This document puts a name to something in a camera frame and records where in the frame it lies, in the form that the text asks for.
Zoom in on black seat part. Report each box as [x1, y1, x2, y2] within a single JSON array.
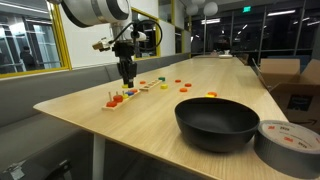
[[42, 159, 73, 180]]

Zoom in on long ceiling light strip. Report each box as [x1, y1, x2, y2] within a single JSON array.
[[266, 9, 297, 17]]

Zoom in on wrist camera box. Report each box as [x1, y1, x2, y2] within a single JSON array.
[[91, 36, 113, 52]]

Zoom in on small yellow window frame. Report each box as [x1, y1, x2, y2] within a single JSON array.
[[129, 6, 162, 62]]

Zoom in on short ceiling light strip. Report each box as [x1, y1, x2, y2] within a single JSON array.
[[200, 17, 221, 25]]

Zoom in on metal bracket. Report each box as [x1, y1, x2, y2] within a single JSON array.
[[5, 161, 27, 180]]

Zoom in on large yellow window frame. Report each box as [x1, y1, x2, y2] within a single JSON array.
[[0, 0, 73, 80]]

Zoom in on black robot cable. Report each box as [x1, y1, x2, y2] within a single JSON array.
[[109, 19, 164, 52]]

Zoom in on grey duct tape roll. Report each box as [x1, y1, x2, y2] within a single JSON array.
[[253, 119, 320, 180]]

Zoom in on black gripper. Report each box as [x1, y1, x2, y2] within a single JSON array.
[[112, 40, 138, 89]]

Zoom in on wooden rack with rods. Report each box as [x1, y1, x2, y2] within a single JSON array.
[[101, 88, 141, 112]]

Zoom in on black bowl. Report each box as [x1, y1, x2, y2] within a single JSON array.
[[174, 97, 261, 154]]

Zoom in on white globe pendant lamp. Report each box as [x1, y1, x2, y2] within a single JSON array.
[[185, 3, 200, 17], [203, 1, 219, 18]]

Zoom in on grey upholstered bench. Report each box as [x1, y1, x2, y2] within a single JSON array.
[[0, 52, 192, 180]]

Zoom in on flat wooden peg board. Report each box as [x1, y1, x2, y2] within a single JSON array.
[[138, 79, 164, 92]]

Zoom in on white table leg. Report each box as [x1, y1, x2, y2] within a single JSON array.
[[91, 133, 106, 180]]

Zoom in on open cardboard box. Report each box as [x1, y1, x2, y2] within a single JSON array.
[[251, 57, 320, 135]]

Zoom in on person in dark clothes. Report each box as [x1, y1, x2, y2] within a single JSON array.
[[19, 45, 37, 72]]

